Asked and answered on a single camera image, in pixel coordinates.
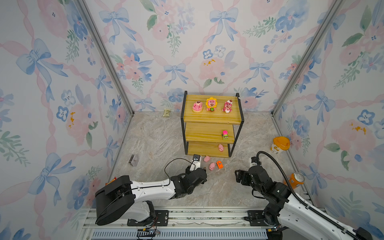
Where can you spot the green truck pink load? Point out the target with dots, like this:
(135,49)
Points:
(225,135)

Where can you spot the pink pig near shelf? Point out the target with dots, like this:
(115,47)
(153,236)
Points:
(207,159)

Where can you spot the red snack bag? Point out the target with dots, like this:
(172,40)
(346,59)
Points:
(110,181)

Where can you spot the orange soda can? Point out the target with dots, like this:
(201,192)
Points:
(295,180)

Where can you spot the pink pig in pile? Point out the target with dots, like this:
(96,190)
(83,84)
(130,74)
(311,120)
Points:
(212,166)

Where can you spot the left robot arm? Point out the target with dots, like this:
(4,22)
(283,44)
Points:
(133,200)

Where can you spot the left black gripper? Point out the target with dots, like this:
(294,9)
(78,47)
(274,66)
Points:
(204,170)

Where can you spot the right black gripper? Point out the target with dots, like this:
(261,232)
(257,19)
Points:
(241,173)

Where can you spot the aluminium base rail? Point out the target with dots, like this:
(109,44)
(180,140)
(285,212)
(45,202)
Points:
(191,223)

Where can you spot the small grey box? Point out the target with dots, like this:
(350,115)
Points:
(133,161)

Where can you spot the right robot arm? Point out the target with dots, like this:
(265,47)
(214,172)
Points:
(287,210)

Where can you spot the orange toy bulldozer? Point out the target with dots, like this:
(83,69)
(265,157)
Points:
(219,164)

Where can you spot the pink pig on shelf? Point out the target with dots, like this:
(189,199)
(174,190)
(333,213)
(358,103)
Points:
(221,148)

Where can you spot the sunflower pink bear toy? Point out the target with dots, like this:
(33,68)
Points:
(211,104)

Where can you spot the pink bear figure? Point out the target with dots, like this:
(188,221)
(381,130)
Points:
(227,106)

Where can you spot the wooden three-tier shelf black frame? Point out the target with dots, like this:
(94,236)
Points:
(202,132)

